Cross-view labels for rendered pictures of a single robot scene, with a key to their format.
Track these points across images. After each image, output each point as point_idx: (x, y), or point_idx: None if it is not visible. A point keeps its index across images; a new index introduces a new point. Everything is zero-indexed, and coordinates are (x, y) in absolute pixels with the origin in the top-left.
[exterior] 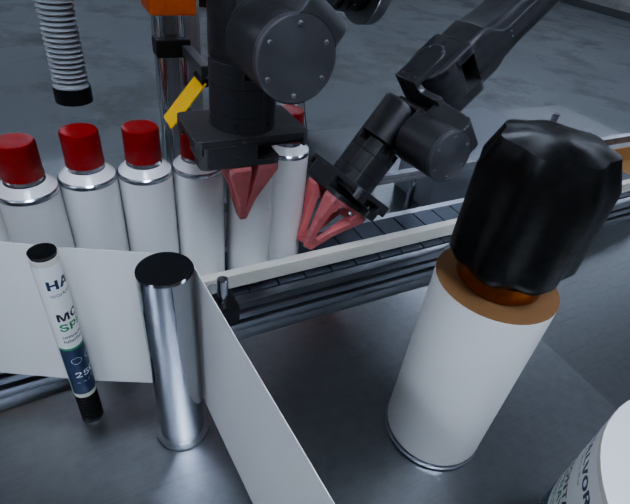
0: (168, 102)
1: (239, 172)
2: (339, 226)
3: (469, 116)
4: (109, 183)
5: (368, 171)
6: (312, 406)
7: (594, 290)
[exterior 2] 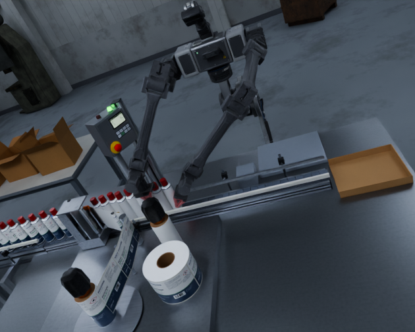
0: (145, 178)
1: (141, 197)
2: (181, 202)
3: (302, 139)
4: (132, 197)
5: None
6: (160, 242)
7: (265, 221)
